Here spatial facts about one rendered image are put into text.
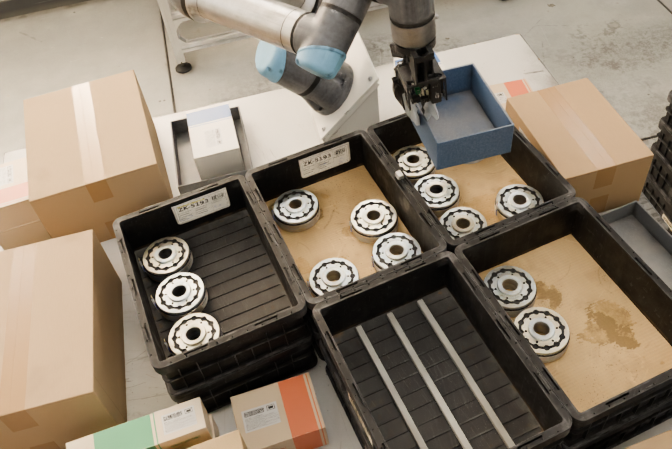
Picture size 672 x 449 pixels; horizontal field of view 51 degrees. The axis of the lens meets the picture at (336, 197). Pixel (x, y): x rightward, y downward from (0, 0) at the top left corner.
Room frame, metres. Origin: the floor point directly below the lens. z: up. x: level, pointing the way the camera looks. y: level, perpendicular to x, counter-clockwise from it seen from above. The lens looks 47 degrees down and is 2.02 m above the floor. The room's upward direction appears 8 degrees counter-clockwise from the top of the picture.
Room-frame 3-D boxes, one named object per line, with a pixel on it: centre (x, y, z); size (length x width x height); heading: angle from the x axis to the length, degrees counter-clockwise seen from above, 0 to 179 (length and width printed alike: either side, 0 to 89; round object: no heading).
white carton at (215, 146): (1.44, 0.31, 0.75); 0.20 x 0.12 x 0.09; 9
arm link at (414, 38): (0.99, -0.17, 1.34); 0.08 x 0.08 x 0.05
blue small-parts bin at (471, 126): (1.02, -0.25, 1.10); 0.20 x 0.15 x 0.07; 9
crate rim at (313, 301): (0.97, 0.00, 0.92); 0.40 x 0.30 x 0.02; 18
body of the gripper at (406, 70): (0.98, -0.18, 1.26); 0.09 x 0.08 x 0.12; 7
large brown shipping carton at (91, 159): (1.38, 0.60, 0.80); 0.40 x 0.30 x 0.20; 13
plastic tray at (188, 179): (1.43, 0.32, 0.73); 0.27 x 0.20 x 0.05; 7
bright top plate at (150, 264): (0.97, 0.38, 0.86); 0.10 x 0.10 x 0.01
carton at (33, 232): (1.27, 0.81, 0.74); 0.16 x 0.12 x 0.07; 13
